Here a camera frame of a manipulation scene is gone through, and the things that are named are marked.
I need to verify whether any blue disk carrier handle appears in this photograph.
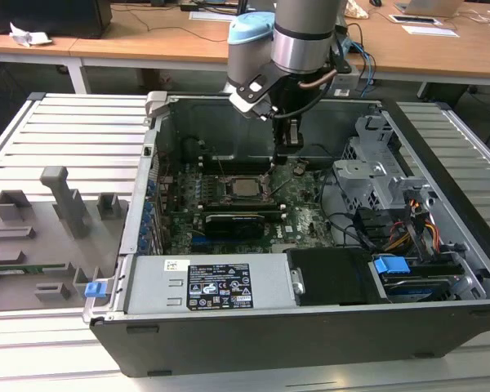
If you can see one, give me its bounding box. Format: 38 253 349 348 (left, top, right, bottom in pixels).
373 254 411 283

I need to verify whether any small blue case latch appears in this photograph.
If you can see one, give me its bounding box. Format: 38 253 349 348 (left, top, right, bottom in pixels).
83 280 107 301

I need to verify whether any wooden desk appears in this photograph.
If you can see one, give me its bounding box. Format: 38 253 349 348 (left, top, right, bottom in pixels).
0 0 490 97

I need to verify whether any white flat tablet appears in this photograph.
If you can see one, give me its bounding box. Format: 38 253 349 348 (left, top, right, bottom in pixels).
388 14 439 26

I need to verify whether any black rating label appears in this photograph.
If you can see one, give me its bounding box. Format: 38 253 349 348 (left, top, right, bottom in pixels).
186 263 255 310

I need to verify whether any white paper sheet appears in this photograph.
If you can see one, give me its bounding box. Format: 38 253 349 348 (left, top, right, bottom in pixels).
189 11 240 22
400 24 461 38

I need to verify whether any grey parts rack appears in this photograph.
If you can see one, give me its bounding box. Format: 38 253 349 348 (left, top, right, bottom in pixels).
0 165 131 314

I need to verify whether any grey case release handle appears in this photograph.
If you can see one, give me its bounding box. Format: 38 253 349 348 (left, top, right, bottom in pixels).
145 91 169 120

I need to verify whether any silver square CPU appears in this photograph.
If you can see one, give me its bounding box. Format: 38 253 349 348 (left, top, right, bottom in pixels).
232 178 258 197

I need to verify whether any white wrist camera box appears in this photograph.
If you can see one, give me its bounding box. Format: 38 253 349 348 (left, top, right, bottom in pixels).
228 73 279 122

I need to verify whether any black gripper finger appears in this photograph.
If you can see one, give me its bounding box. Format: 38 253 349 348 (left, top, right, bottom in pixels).
271 118 292 167

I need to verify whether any green motherboard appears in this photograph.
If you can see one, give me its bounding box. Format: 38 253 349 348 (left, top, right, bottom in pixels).
157 158 340 255

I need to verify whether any black graphics card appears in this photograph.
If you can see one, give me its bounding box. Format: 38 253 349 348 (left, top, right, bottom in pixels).
203 212 267 242

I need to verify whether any black internal cable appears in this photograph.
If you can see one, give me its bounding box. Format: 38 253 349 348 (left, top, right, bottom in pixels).
317 163 373 250

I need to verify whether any CPU socket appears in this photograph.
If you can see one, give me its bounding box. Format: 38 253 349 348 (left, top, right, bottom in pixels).
222 173 277 206

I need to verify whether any brown cardboard box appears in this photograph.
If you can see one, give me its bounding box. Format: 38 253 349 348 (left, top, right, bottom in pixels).
136 67 175 91

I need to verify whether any hard disk drive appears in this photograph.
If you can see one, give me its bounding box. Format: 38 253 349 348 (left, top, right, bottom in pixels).
381 276 451 304

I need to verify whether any grey power supply unit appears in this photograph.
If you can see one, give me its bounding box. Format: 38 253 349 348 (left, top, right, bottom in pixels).
126 252 296 315

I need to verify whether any blue cable bundle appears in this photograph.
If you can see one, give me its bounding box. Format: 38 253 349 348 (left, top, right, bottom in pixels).
349 38 379 89

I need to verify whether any green RAM stick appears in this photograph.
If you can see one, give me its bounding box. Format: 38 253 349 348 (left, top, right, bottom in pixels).
0 263 67 274

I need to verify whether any black open PC case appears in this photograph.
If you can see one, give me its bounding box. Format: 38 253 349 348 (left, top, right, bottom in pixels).
82 91 490 379

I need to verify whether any grey laptop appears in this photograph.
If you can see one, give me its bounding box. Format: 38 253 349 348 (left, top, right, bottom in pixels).
394 0 465 18

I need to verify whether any black RAM slot row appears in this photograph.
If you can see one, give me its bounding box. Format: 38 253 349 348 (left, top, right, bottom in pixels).
198 156 275 176
198 203 287 224

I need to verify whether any metal socket cover frame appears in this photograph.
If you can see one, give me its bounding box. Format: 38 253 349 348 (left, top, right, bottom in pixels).
261 161 296 195

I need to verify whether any black plastic shroud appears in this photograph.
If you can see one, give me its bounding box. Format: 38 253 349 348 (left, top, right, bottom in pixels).
287 247 390 307

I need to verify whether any black box on desk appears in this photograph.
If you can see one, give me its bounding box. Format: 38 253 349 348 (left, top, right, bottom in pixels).
0 0 114 40

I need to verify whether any crumpled white paper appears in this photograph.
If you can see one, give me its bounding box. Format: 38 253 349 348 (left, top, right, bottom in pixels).
8 21 53 48

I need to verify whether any coloured wire bundle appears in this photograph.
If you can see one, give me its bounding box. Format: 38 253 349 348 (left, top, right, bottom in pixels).
385 198 440 252

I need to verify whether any silver metal drive cage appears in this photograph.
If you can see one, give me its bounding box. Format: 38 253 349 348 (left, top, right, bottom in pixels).
332 114 434 214

